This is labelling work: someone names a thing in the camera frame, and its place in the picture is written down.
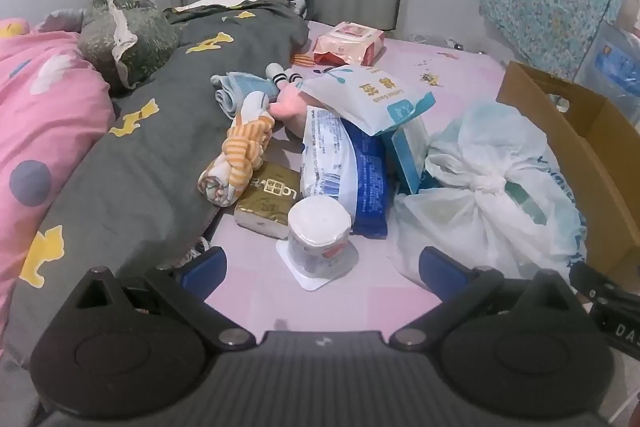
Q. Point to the clear water jug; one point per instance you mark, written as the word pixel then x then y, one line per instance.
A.
pixel 620 57

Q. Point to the gold tissue pack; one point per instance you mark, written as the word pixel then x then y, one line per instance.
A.
pixel 265 202

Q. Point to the brown cardboard box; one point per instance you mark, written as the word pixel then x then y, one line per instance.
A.
pixel 600 157

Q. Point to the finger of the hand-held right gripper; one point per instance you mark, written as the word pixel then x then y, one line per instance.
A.
pixel 592 284

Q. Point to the pink plush toy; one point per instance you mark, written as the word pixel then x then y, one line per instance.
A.
pixel 290 107

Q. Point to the blue white tissue box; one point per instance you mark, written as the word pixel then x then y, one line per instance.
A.
pixel 410 152

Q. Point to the light blue cloth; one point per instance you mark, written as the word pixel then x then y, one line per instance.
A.
pixel 240 89

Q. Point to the light grey cloth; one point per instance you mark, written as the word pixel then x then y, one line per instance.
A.
pixel 60 21

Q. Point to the orange striped cloth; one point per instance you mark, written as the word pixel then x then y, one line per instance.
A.
pixel 240 152

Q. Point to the white plastic bag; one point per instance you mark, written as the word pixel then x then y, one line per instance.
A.
pixel 480 207

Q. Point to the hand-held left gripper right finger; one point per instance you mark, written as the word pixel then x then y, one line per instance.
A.
pixel 441 272

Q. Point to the blue white wipes pack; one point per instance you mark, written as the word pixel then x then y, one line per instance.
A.
pixel 367 177

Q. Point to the pink patterned quilt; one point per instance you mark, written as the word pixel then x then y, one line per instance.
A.
pixel 50 107

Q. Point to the red and white packet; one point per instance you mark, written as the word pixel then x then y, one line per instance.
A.
pixel 350 42

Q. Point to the white plastic cup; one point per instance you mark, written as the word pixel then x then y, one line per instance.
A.
pixel 317 232

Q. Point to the grey quilt with yellow figures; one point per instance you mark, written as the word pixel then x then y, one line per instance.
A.
pixel 125 187

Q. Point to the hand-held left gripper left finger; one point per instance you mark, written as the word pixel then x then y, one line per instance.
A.
pixel 206 267

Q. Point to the green pillow with lace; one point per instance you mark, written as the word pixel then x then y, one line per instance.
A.
pixel 145 37

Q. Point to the white blue cotton pad bag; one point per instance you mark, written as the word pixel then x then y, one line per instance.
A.
pixel 370 99

